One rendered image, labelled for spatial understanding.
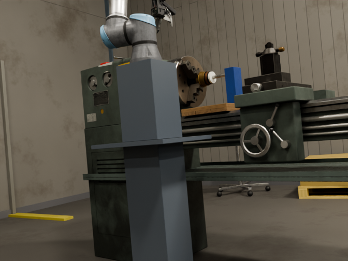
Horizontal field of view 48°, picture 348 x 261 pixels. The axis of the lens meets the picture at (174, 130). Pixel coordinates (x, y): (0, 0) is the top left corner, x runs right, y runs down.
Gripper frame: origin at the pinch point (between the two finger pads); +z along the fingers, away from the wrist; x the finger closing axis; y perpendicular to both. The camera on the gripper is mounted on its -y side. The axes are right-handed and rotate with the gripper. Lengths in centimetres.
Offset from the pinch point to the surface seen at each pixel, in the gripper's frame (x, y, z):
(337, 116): 102, -5, 64
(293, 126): 88, 7, 67
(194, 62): 12.2, -10.9, 21.8
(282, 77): 78, -4, 43
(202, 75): 24.3, -4.3, 32.6
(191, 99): 17.7, -0.6, 45.6
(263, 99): 78, 13, 54
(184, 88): 14.3, 1.6, 38.4
